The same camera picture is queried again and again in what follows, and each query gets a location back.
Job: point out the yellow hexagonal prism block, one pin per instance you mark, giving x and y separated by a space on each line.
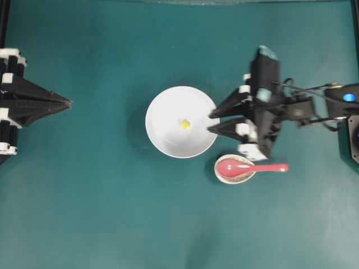
185 124

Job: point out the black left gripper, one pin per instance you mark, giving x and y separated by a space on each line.
22 102

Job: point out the white round bowl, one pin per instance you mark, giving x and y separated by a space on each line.
163 122

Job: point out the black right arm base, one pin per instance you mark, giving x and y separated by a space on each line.
348 141

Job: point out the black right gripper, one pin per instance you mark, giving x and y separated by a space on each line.
259 128

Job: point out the black left frame rail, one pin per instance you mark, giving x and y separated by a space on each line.
4 14

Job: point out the red ceramic spoon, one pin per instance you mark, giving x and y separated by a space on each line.
230 168

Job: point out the crackle glazed spoon rest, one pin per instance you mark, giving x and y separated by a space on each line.
236 180

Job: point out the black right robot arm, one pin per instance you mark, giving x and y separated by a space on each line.
327 105

